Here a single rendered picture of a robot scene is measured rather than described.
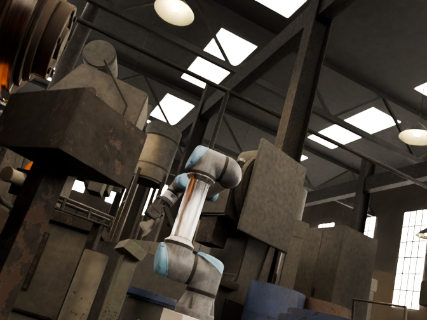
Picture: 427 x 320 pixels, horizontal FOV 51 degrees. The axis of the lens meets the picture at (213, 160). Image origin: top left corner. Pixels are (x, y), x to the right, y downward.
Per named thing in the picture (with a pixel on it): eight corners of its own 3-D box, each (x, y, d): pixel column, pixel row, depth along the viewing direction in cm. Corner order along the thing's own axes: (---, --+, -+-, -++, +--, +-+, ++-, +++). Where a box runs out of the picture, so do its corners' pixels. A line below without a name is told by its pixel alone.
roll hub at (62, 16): (62, 21, 173) (32, 84, 166) (65, -15, 147) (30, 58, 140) (76, 27, 175) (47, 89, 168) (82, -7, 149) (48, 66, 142)
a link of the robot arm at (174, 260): (191, 285, 161) (231, 152, 181) (152, 272, 158) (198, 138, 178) (182, 285, 172) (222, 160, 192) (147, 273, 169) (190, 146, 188)
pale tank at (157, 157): (83, 305, 914) (153, 115, 1065) (78, 301, 996) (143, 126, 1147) (125, 317, 940) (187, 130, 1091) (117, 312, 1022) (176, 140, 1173)
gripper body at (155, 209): (142, 214, 221) (156, 195, 226) (155, 225, 222) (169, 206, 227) (145, 212, 214) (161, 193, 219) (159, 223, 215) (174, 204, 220)
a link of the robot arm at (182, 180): (202, 178, 216) (196, 183, 226) (180, 169, 214) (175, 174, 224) (197, 192, 213) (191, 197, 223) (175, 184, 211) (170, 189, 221)
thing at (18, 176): (-3, 179, 169) (2, 164, 171) (12, 185, 178) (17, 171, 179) (9, 182, 168) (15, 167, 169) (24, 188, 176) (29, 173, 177)
